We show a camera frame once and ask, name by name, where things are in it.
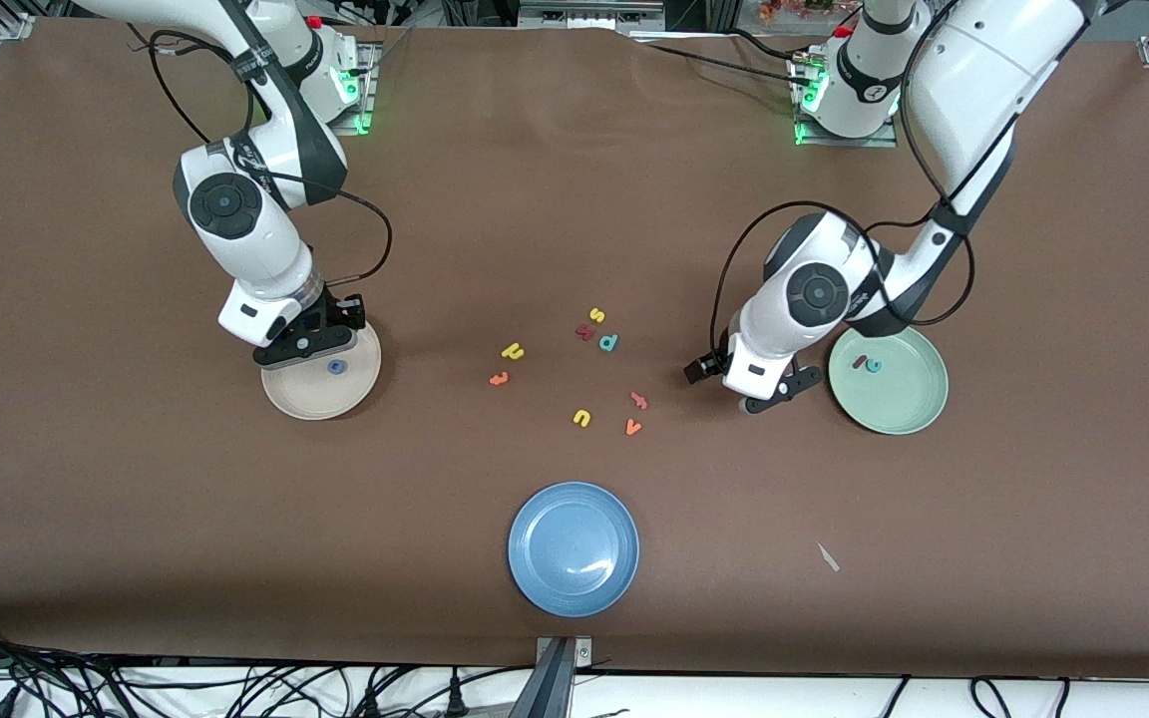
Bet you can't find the beige brown plate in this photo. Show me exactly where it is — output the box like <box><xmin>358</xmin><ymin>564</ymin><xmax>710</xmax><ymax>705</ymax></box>
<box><xmin>260</xmin><ymin>319</ymin><xmax>383</xmax><ymax>421</ymax></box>

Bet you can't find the green plate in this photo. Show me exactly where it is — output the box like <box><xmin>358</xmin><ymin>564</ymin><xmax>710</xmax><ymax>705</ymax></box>
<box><xmin>828</xmin><ymin>324</ymin><xmax>950</xmax><ymax>436</ymax></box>

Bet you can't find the blue plate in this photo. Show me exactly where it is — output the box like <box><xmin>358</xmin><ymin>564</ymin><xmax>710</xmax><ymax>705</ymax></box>
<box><xmin>508</xmin><ymin>482</ymin><xmax>640</xmax><ymax>618</ymax></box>

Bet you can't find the brown table cover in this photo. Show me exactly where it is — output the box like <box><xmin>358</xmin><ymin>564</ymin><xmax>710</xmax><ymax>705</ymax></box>
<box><xmin>0</xmin><ymin>15</ymin><xmax>1149</xmax><ymax>679</ymax></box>

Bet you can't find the grey power strip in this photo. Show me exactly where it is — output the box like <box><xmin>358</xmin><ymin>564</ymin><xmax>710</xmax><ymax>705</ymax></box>
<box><xmin>520</xmin><ymin>0</ymin><xmax>665</xmax><ymax>31</ymax></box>

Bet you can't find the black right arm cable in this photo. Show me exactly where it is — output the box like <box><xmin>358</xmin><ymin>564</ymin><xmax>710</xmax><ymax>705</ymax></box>
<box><xmin>131</xmin><ymin>30</ymin><xmax>394</xmax><ymax>287</ymax></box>

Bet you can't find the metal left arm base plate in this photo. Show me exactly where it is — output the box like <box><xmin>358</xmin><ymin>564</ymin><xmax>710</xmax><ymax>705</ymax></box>
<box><xmin>792</xmin><ymin>50</ymin><xmax>900</xmax><ymax>149</ymax></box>

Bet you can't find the black base power cable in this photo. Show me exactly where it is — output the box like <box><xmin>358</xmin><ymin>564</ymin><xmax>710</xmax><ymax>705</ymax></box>
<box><xmin>634</xmin><ymin>28</ymin><xmax>820</xmax><ymax>93</ymax></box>

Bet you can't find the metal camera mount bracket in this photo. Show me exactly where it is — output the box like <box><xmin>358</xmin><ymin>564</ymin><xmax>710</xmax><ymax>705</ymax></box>
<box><xmin>510</xmin><ymin>636</ymin><xmax>593</xmax><ymax>718</ymax></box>

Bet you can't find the black cable tangle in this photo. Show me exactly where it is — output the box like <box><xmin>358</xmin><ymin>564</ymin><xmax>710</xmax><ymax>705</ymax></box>
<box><xmin>0</xmin><ymin>618</ymin><xmax>536</xmax><ymax>718</ymax></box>

